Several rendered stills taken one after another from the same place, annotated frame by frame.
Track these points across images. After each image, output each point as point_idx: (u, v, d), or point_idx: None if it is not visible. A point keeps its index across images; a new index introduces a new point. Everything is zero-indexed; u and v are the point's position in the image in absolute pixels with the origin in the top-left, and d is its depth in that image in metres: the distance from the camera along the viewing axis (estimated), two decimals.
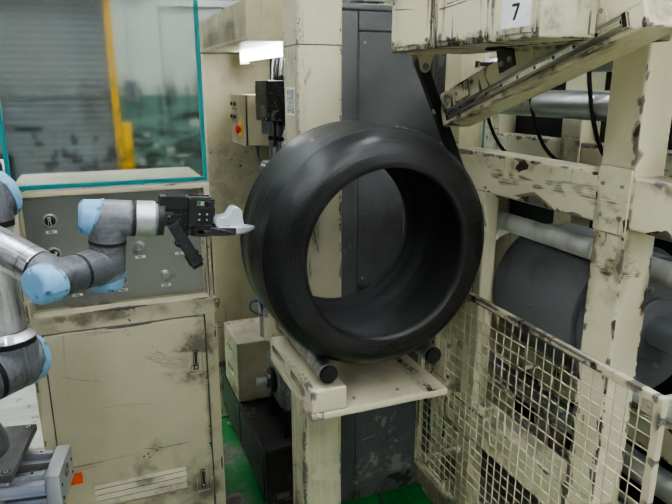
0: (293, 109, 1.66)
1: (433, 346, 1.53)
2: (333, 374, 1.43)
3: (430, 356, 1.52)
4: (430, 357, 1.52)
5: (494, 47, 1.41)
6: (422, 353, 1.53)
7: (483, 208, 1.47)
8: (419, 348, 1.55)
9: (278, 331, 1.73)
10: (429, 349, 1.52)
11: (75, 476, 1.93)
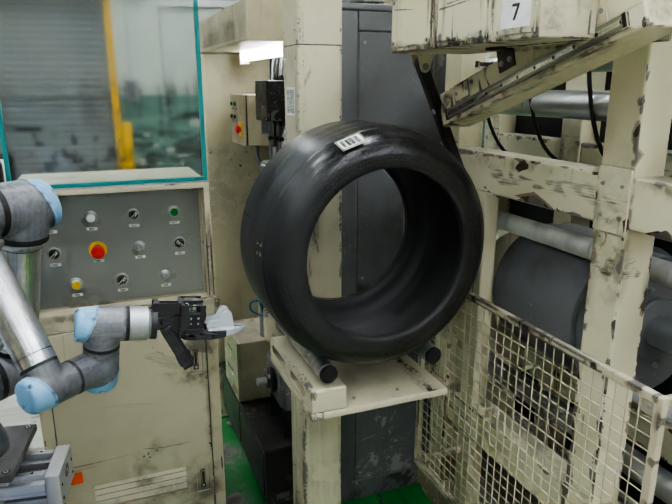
0: (293, 109, 1.66)
1: (435, 360, 1.55)
2: (326, 378, 1.43)
3: (437, 353, 1.53)
4: (436, 353, 1.53)
5: (494, 47, 1.41)
6: (437, 348, 1.55)
7: (344, 147, 1.30)
8: None
9: (278, 331, 1.73)
10: (440, 357, 1.54)
11: (75, 476, 1.93)
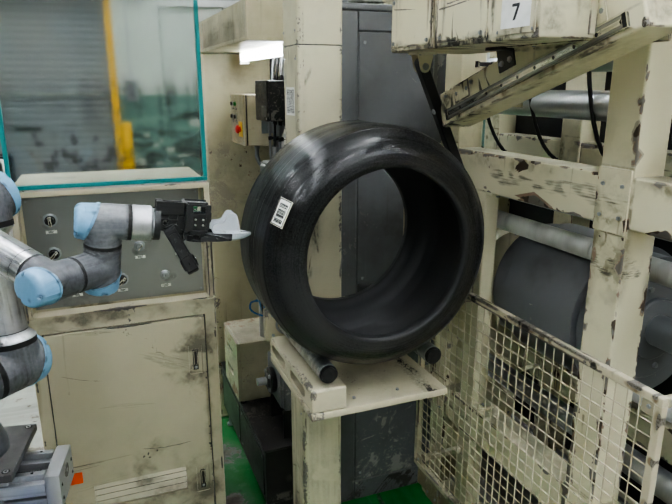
0: (293, 109, 1.66)
1: (435, 346, 1.54)
2: (333, 375, 1.43)
3: (430, 355, 1.52)
4: (430, 356, 1.52)
5: (494, 47, 1.41)
6: (423, 351, 1.53)
7: (280, 223, 1.28)
8: (420, 346, 1.55)
9: (278, 331, 1.73)
10: (431, 348, 1.52)
11: (75, 476, 1.93)
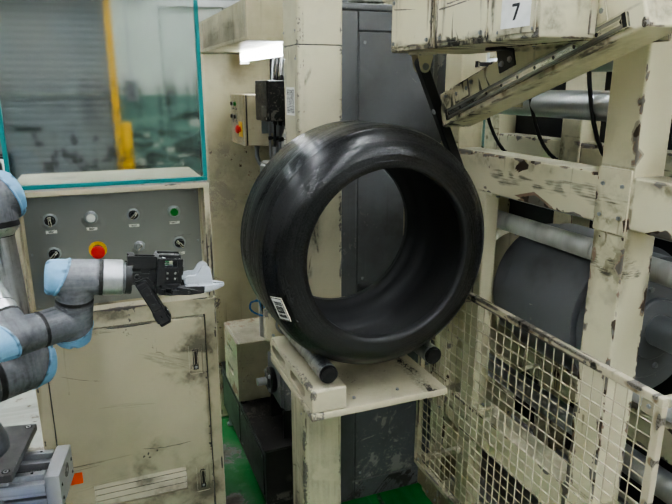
0: (293, 109, 1.66)
1: (424, 357, 1.53)
2: (329, 371, 1.43)
3: (434, 360, 1.53)
4: (435, 359, 1.53)
5: (494, 47, 1.41)
6: None
7: (286, 316, 1.34)
8: None
9: (278, 331, 1.73)
10: (427, 362, 1.53)
11: (75, 476, 1.93)
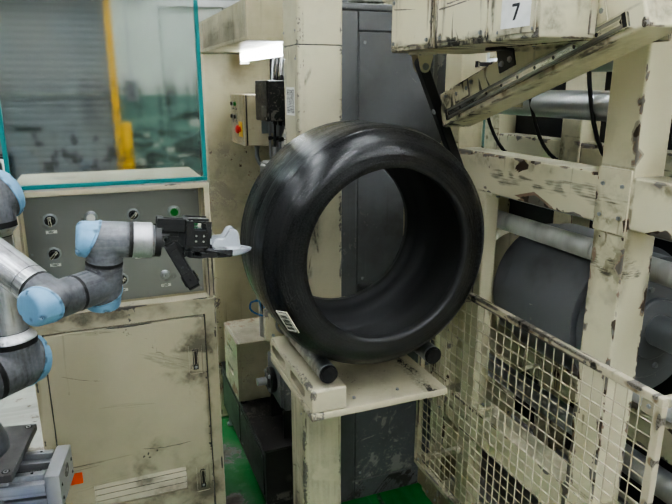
0: (293, 109, 1.66)
1: (432, 346, 1.53)
2: (333, 375, 1.43)
3: (430, 357, 1.52)
4: (430, 358, 1.52)
5: (494, 47, 1.41)
6: (422, 355, 1.54)
7: (294, 328, 1.36)
8: (418, 350, 1.55)
9: (278, 331, 1.73)
10: (428, 350, 1.52)
11: (75, 476, 1.93)
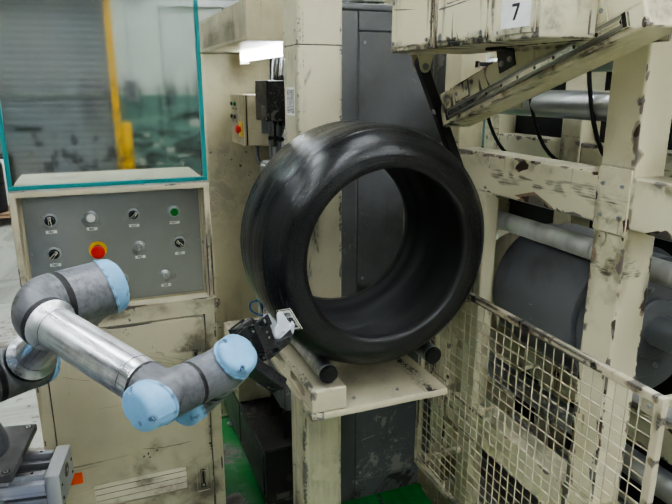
0: (293, 109, 1.66)
1: (432, 346, 1.53)
2: (333, 375, 1.43)
3: (430, 357, 1.52)
4: (430, 358, 1.52)
5: (494, 47, 1.41)
6: (422, 355, 1.54)
7: (296, 325, 1.36)
8: (418, 350, 1.55)
9: None
10: (428, 350, 1.52)
11: (75, 476, 1.93)
